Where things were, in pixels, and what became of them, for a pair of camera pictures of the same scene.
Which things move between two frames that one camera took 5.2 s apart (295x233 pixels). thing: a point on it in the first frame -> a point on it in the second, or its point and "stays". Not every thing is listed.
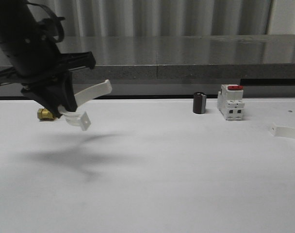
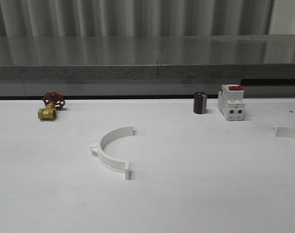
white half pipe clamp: (286, 131) stays
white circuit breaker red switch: (230, 102) stays
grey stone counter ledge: (122, 58) stays
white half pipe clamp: (79, 117) -> (97, 148)
